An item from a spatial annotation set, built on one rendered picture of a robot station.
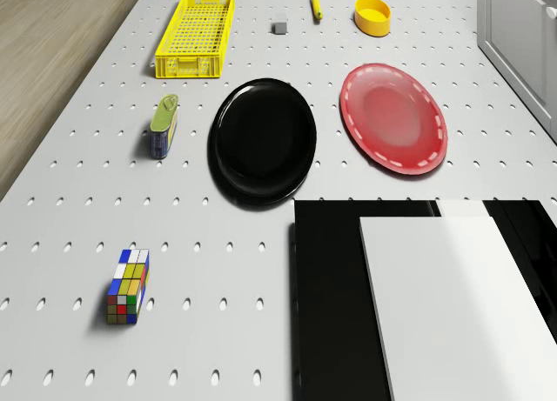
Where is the puzzle cube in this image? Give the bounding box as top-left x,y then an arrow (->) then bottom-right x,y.
106,248 -> 151,326

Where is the yellow bowl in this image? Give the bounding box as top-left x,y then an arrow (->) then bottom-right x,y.
353,0 -> 392,38

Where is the white cabinet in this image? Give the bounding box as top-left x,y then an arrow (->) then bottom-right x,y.
476,0 -> 557,135

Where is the red plate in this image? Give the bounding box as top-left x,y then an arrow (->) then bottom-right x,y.
339,63 -> 449,177

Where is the flat-sided can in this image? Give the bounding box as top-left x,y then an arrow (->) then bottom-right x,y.
150,93 -> 180,160

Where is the yellow basket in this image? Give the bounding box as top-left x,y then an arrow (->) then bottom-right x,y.
154,0 -> 237,80

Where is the black plate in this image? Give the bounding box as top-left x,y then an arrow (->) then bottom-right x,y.
207,77 -> 318,208

